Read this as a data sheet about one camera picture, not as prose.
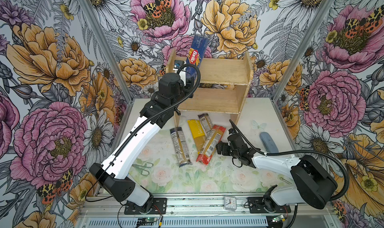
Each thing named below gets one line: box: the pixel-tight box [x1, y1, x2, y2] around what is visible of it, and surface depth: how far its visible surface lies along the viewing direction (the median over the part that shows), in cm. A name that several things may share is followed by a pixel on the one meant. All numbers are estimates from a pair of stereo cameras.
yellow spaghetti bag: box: [187, 119, 206, 154], surface depth 101 cm
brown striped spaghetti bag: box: [197, 113, 214, 133], surface depth 107 cm
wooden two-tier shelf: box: [165, 49, 254, 127], surface depth 81 cm
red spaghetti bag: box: [196, 124, 226, 165], surface depth 90 cm
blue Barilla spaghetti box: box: [185, 34, 209, 83], surface depth 69 cm
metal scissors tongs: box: [131, 162, 154, 176], surface depth 89 cm
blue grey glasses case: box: [259, 131, 279, 154], surface depth 96 cm
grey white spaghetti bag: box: [169, 126, 193, 168], surface depth 93 cm
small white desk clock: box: [223, 196, 237, 211], surface depth 75 cm
